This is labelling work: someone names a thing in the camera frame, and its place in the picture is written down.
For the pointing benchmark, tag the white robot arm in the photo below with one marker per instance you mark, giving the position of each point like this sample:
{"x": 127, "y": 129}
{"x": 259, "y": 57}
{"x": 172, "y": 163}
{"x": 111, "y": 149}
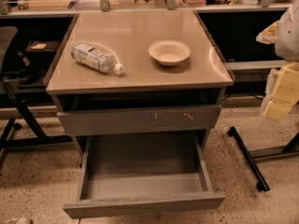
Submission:
{"x": 284, "y": 34}

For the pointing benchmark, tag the grey drawer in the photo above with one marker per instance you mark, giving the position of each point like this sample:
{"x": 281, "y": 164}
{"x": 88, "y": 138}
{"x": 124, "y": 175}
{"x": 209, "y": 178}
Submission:
{"x": 131, "y": 174}
{"x": 140, "y": 120}

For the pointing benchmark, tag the white paper bowl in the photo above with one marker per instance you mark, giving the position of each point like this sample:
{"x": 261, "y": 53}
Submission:
{"x": 169, "y": 52}

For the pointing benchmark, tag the grey drawer cabinet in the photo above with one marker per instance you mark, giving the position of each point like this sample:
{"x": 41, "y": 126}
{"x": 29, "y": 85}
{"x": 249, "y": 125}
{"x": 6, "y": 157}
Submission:
{"x": 199, "y": 80}

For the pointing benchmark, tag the black office chair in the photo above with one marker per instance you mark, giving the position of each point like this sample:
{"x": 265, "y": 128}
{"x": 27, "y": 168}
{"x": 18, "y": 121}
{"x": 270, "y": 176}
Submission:
{"x": 7, "y": 34}

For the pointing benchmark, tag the plastic water bottle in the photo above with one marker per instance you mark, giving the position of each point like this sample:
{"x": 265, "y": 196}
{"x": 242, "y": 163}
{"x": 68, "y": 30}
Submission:
{"x": 100, "y": 59}

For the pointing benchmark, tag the grey top drawer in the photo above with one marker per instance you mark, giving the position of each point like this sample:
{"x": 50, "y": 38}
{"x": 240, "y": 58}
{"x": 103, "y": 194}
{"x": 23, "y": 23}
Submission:
{"x": 140, "y": 120}

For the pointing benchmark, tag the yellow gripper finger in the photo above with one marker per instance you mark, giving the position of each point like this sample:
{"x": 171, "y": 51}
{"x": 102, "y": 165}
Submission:
{"x": 282, "y": 92}

